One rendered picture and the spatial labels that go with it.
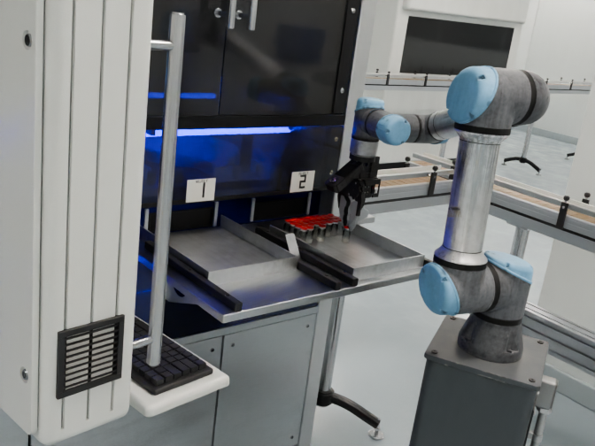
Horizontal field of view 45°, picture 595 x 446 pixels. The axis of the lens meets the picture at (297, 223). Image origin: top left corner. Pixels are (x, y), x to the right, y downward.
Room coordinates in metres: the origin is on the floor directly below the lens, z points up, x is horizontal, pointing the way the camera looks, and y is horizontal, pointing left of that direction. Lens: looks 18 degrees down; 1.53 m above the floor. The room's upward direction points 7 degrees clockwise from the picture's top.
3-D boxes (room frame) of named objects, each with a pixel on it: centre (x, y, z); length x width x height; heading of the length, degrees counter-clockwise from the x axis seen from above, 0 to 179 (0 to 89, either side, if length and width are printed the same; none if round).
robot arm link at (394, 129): (1.85, -0.21, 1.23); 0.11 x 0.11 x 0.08; 27
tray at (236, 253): (1.71, 0.20, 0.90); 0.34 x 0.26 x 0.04; 41
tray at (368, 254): (1.85, -0.14, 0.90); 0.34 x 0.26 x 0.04; 41
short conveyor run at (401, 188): (2.48, -0.29, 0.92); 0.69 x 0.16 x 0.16; 131
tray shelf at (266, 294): (1.77, 0.02, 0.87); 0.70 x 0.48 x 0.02; 131
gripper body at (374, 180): (1.94, -0.16, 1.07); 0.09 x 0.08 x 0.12; 131
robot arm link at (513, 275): (1.55, -0.48, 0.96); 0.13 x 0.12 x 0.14; 117
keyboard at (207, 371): (1.32, 0.32, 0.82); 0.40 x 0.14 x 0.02; 49
